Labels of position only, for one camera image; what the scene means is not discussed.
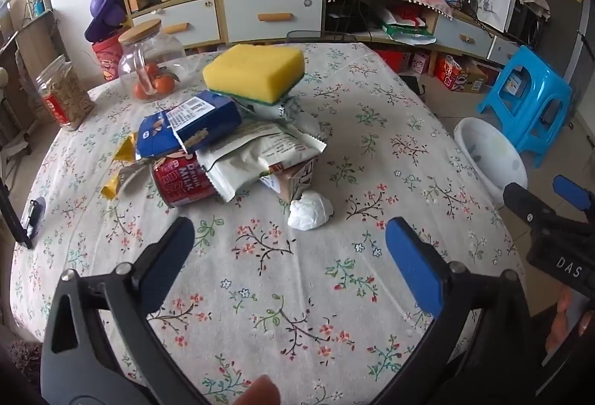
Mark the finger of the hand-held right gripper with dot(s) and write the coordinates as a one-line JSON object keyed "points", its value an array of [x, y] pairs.
{"points": [[525, 205], [574, 191]]}

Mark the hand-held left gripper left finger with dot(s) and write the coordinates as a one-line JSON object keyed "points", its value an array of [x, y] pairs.
{"points": [[169, 261]]}

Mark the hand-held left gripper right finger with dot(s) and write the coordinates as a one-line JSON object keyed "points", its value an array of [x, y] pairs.
{"points": [[413, 265]]}

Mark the white plastic bin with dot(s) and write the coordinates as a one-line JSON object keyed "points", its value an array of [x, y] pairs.
{"points": [[492, 163]]}

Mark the white snack bag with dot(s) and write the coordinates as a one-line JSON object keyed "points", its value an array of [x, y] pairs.
{"points": [[260, 154]]}

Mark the person's right hand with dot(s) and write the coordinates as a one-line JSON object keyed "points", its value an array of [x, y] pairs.
{"points": [[565, 321]]}

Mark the person's left hand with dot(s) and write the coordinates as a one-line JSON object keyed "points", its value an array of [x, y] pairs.
{"points": [[258, 391]]}

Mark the red milk can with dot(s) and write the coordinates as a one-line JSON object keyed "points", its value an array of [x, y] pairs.
{"points": [[179, 184]]}

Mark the yellow wrapper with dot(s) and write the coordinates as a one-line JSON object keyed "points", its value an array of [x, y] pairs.
{"points": [[114, 189]]}

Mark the crumpled white tissue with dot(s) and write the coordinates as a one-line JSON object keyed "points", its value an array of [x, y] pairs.
{"points": [[309, 212]]}

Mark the small box with blue print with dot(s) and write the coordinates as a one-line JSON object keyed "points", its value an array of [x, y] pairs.
{"points": [[516, 84]]}

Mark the blue plastic stool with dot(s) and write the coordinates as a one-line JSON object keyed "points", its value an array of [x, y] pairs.
{"points": [[534, 75]]}

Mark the milk carton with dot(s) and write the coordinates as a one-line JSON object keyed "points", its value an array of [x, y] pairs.
{"points": [[297, 177]]}

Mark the blue snack packet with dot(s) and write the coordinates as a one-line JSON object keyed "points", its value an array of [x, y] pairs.
{"points": [[204, 117]]}

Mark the colourful cardboard carton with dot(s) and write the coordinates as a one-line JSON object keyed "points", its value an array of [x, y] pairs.
{"points": [[458, 72]]}

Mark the grey refrigerator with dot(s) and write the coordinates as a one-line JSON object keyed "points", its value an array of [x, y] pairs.
{"points": [[567, 37]]}

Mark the small grey stand drawer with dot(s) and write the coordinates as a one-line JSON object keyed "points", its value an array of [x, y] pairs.
{"points": [[504, 51]]}

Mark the black flat device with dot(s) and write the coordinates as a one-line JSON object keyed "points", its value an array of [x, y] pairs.
{"points": [[16, 223]]}

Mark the mandarin orange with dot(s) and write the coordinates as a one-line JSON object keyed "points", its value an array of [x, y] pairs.
{"points": [[163, 84], [142, 91]]}

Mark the wide grey stand drawer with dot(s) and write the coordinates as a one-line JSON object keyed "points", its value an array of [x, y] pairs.
{"points": [[462, 35]]}

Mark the silver foil wrapper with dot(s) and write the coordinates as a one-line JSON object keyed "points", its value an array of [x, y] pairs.
{"points": [[300, 119]]}

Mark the low wooden stand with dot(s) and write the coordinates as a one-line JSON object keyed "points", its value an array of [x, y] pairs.
{"points": [[465, 19]]}

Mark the red flat box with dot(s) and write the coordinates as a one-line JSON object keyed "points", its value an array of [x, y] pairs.
{"points": [[393, 60]]}

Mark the plastic jar with red label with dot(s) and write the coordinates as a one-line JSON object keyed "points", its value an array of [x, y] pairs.
{"points": [[65, 93]]}

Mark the green and white bag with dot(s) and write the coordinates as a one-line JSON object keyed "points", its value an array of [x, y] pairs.
{"points": [[409, 32]]}

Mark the glass jar with wooden lid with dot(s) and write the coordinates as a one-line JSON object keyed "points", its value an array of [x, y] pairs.
{"points": [[153, 51]]}

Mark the yellow sponge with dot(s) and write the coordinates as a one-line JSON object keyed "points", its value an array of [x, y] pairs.
{"points": [[253, 68]]}

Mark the red bucket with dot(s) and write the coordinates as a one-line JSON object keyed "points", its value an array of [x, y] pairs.
{"points": [[108, 58]]}

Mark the narrow white cabinet drawer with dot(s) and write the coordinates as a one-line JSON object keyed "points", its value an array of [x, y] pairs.
{"points": [[195, 17]]}

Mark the black crate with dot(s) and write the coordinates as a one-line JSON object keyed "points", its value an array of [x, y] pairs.
{"points": [[346, 17]]}

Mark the purple hat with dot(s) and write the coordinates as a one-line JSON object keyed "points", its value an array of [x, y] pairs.
{"points": [[104, 10]]}

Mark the wide white cabinet drawer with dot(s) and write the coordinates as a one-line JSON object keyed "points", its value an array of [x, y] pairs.
{"points": [[274, 14]]}

